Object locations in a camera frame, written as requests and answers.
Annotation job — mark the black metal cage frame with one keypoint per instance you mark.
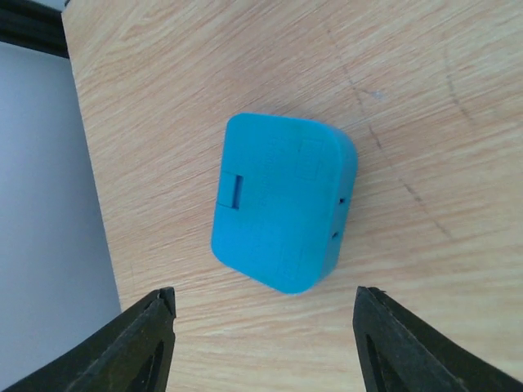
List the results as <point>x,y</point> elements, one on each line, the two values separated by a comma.
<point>33,26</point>

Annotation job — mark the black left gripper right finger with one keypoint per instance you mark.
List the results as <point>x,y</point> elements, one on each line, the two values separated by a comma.
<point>398,351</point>

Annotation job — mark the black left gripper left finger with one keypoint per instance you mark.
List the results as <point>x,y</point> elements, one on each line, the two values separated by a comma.
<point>133,352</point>

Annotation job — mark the blue plug adapter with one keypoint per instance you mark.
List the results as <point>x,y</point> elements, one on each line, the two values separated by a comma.
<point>283,197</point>

